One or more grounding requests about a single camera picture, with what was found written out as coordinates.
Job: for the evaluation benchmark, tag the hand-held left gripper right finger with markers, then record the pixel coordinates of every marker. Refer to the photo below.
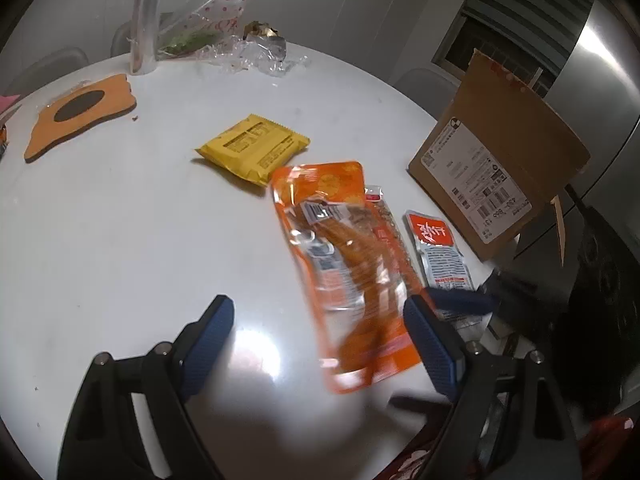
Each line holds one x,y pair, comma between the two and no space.
435,345

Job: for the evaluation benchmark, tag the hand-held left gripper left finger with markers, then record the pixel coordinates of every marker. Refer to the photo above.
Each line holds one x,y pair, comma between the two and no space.
210,340

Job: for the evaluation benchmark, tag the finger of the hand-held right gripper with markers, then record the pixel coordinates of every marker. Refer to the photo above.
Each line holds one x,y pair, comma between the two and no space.
415,403
462,301

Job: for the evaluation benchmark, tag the white sachet with red top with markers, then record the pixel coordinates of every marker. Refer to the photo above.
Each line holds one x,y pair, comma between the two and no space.
440,250

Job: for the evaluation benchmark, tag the orange sausage packet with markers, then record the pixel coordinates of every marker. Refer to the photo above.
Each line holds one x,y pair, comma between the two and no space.
345,270

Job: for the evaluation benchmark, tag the brown cardboard box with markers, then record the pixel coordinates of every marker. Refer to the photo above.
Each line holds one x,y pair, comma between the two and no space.
500,160

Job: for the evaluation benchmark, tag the clear red-trimmed snack packet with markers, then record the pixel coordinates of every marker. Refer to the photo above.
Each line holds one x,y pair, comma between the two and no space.
395,230

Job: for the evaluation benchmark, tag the yellow snack packet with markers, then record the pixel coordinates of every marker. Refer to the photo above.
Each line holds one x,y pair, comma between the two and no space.
250,150

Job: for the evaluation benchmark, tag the clear plastic chair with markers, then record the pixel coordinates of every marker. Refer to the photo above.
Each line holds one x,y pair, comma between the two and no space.
50,67
121,40
425,85

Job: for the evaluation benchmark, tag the stainless steel refrigerator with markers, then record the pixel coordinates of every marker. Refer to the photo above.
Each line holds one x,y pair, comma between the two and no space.
605,100

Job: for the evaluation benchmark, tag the orange wooden trivet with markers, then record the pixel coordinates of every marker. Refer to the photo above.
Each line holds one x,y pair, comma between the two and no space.
75,115

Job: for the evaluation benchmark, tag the crumpled clear plastic wrap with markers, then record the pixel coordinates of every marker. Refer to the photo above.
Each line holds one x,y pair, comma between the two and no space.
250,57

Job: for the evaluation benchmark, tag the window with striped blind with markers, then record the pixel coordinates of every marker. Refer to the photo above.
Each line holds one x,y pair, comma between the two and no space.
515,15

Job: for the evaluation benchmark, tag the gold foil wrapper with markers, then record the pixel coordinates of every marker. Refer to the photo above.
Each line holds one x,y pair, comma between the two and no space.
265,37

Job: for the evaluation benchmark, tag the red plastic bag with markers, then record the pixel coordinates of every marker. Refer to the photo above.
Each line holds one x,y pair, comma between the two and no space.
6,102

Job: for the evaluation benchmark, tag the clear bag with greens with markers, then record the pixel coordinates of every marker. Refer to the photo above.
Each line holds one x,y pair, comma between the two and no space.
200,25

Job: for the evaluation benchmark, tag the clear film roll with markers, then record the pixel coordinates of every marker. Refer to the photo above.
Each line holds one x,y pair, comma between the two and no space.
146,15

